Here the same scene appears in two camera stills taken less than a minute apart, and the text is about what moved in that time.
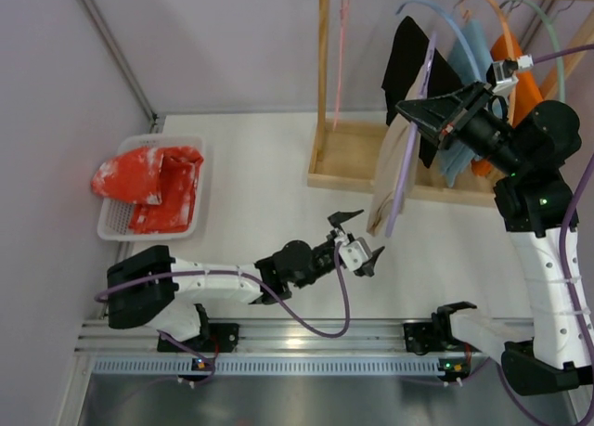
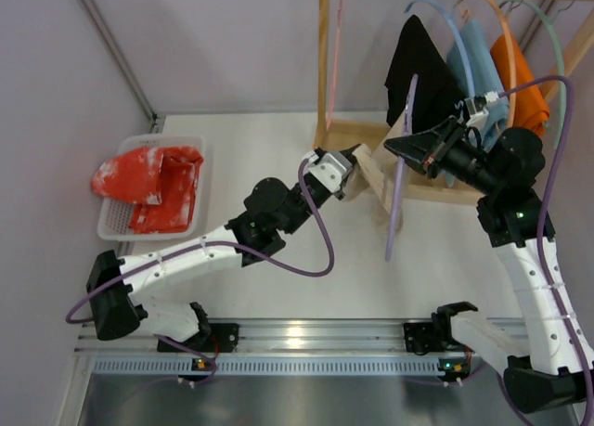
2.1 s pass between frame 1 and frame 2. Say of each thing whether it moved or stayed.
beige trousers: moved
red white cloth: stayed
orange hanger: stayed
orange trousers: stayed
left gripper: moved
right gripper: moved
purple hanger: moved
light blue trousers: stayed
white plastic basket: stayed
